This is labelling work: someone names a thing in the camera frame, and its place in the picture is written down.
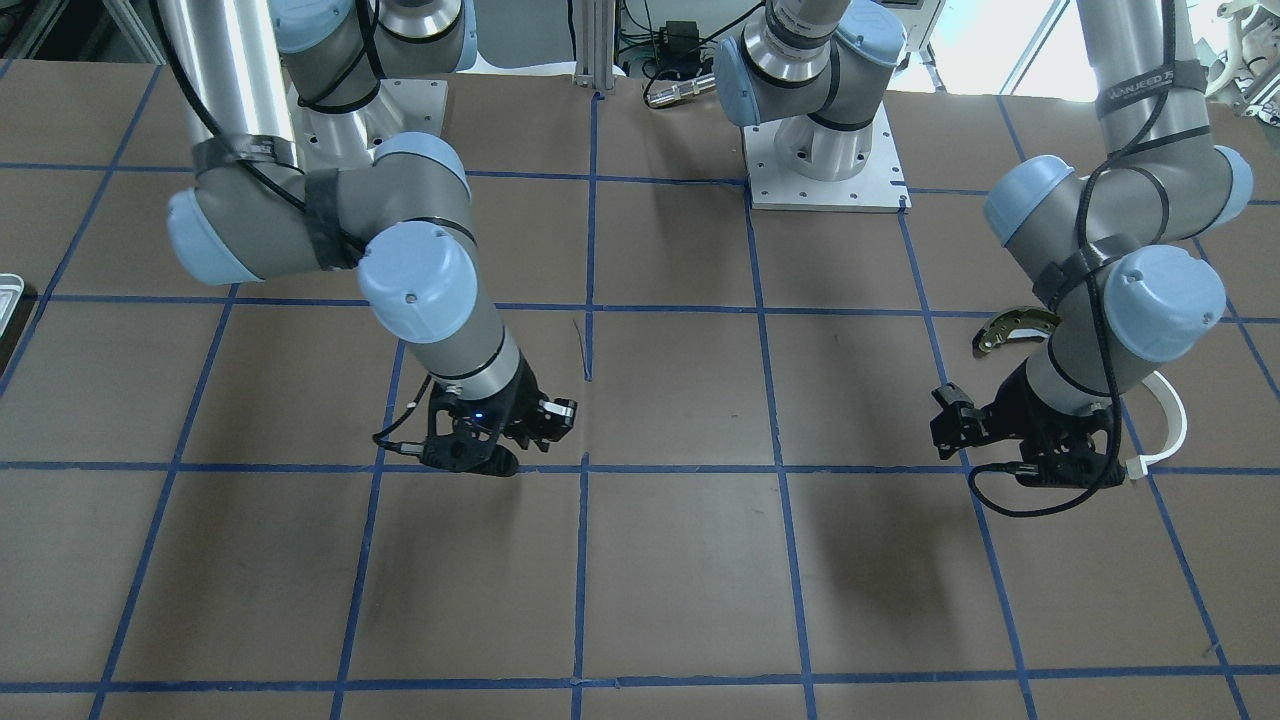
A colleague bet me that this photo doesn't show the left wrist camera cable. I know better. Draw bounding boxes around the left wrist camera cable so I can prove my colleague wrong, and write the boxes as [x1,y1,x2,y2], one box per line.
[965,460,1126,519]

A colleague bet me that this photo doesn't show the aluminium frame post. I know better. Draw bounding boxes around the aluminium frame post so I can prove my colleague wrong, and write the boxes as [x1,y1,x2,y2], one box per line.
[568,0,618,97]

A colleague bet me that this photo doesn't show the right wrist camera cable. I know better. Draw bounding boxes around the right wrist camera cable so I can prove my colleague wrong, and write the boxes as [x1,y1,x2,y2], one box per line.
[372,375,436,451]

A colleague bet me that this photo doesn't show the olive brake shoe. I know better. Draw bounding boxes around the olive brake shoe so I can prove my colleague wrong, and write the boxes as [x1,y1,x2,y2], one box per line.
[972,306,1062,357]

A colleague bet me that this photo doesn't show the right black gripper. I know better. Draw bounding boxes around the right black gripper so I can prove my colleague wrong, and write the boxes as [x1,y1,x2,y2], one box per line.
[419,357,579,477]

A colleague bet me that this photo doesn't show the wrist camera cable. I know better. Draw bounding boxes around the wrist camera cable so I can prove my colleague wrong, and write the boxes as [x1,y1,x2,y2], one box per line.
[372,375,436,451]
[965,460,1126,519]

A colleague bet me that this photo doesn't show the silver metal tray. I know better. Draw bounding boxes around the silver metal tray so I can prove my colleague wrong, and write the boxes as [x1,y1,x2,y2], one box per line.
[0,272,26,338]

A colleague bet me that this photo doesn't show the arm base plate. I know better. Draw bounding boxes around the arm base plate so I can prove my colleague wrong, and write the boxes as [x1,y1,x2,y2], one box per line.
[287,79,448,170]
[742,105,911,213]

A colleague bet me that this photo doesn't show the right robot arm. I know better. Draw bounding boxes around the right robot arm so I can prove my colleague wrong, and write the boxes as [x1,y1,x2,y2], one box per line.
[150,1,577,477]

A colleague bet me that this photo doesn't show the white curved plastic piece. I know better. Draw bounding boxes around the white curved plastic piece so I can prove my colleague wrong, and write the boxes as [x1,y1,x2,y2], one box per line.
[1125,372,1188,480]

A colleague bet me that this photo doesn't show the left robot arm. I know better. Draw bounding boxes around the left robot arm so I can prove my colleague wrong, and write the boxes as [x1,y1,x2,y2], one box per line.
[712,1,1253,489]

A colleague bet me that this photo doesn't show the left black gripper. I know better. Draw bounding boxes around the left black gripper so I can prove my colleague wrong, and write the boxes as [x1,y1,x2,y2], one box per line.
[931,366,1126,489]

